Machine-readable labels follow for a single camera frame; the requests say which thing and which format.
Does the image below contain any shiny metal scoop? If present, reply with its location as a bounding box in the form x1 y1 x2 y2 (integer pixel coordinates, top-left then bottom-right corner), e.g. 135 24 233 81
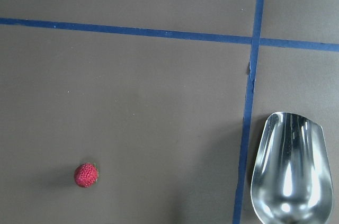
250 112 334 223

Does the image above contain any red strawberry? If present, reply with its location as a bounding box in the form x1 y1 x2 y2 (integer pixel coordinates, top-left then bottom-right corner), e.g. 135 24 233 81
74 163 99 188

